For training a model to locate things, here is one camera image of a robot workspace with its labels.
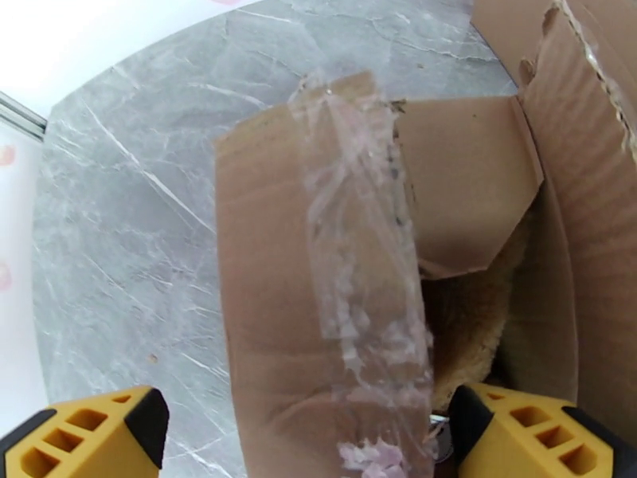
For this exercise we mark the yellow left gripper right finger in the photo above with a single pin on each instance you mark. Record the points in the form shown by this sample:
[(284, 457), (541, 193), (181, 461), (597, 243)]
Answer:
[(537, 441)]

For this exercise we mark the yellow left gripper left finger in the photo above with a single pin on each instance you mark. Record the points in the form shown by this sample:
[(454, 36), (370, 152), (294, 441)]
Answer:
[(89, 441)]

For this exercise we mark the wide plain cardboard box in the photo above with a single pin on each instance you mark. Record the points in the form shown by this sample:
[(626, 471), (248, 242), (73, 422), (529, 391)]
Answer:
[(278, 242)]

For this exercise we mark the aluminium corner post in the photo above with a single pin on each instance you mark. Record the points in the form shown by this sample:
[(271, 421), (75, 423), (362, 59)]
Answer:
[(22, 115)]

